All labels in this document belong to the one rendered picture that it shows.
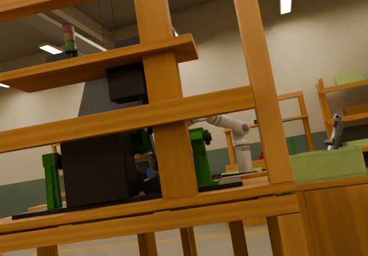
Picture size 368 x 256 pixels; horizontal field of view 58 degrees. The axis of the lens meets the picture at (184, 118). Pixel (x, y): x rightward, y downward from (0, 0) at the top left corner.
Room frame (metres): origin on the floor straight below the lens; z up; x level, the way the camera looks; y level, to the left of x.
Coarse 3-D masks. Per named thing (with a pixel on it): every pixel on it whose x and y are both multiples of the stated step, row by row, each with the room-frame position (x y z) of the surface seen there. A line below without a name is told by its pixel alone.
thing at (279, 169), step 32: (160, 0) 1.35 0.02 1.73; (256, 0) 1.30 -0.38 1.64; (160, 32) 1.35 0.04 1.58; (256, 32) 1.30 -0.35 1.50; (160, 64) 1.36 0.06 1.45; (256, 64) 1.31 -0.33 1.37; (160, 96) 1.36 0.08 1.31; (256, 96) 1.31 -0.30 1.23; (160, 128) 1.36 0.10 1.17; (160, 160) 1.37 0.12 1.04; (192, 160) 1.40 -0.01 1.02; (288, 160) 1.30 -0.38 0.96; (192, 192) 1.35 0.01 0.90
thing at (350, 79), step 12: (348, 72) 5.96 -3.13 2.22; (336, 84) 6.20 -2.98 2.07; (348, 84) 5.90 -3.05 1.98; (360, 84) 5.85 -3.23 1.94; (324, 96) 6.06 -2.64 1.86; (324, 108) 6.10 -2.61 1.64; (348, 108) 6.05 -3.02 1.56; (360, 108) 5.98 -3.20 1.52; (324, 120) 6.48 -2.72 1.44; (348, 120) 5.94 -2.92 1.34; (348, 144) 6.02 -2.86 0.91; (360, 144) 5.98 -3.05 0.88
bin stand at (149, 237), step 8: (152, 232) 2.37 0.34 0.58; (184, 232) 2.14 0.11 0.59; (192, 232) 2.34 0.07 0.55; (144, 240) 2.17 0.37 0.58; (152, 240) 2.37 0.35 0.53; (184, 240) 2.14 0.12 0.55; (192, 240) 2.34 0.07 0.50; (144, 248) 2.18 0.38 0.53; (152, 248) 2.37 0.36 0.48; (184, 248) 2.14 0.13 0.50; (192, 248) 2.34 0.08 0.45
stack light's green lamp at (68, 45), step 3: (66, 42) 1.43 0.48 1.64; (69, 42) 1.43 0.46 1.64; (72, 42) 1.44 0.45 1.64; (66, 45) 1.43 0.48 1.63; (69, 45) 1.43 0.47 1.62; (72, 45) 1.44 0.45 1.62; (75, 45) 1.45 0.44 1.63; (66, 48) 1.43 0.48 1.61; (69, 48) 1.43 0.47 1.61; (72, 48) 1.44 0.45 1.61; (75, 48) 1.45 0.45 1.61; (66, 51) 1.44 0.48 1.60; (69, 51) 1.44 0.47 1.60; (72, 51) 1.45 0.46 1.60; (75, 51) 1.45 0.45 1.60
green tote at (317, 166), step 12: (300, 156) 2.02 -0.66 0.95; (312, 156) 2.00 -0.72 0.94; (324, 156) 1.97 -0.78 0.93; (336, 156) 1.95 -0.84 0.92; (348, 156) 1.92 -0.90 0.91; (360, 156) 1.90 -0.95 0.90; (300, 168) 2.03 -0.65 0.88; (312, 168) 2.01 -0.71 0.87; (324, 168) 1.98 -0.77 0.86; (336, 168) 1.95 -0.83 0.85; (348, 168) 1.93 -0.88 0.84; (360, 168) 1.90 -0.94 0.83; (300, 180) 2.04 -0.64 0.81; (312, 180) 2.01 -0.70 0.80; (324, 180) 1.98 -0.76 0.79
